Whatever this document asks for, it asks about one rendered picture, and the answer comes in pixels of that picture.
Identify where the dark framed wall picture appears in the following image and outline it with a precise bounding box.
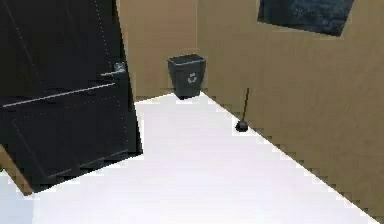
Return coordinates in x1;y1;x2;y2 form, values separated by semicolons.
257;0;356;38

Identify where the dark grey trash can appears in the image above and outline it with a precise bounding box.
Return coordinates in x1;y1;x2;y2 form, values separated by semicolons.
167;53;207;100

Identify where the black room door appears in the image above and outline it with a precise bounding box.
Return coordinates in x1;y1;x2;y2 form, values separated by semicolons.
0;0;144;195

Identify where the silver door handle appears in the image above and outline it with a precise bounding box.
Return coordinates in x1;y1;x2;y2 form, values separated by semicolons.
100;62;128;78

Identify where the black toilet plunger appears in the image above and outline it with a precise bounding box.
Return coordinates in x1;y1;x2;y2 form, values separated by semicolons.
235;87;251;133

